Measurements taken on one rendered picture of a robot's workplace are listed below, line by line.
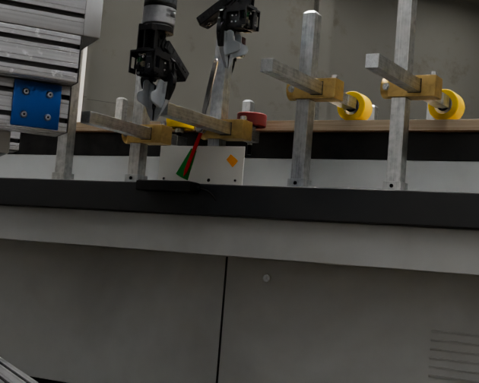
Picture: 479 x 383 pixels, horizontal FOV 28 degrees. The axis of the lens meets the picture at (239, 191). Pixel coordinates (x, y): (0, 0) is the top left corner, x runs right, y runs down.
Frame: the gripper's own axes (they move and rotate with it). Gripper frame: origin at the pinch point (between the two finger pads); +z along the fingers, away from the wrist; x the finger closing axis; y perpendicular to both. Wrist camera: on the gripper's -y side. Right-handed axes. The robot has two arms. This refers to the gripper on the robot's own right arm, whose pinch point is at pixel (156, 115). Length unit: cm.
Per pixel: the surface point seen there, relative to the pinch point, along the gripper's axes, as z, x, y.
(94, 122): 0.3, -23.4, -7.0
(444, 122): -7, 51, -50
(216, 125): -1.7, 1.6, -23.7
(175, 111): -1.9, 1.6, -5.3
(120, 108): -29, -120, -141
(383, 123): -7, 35, -50
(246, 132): -1.5, 5.1, -33.0
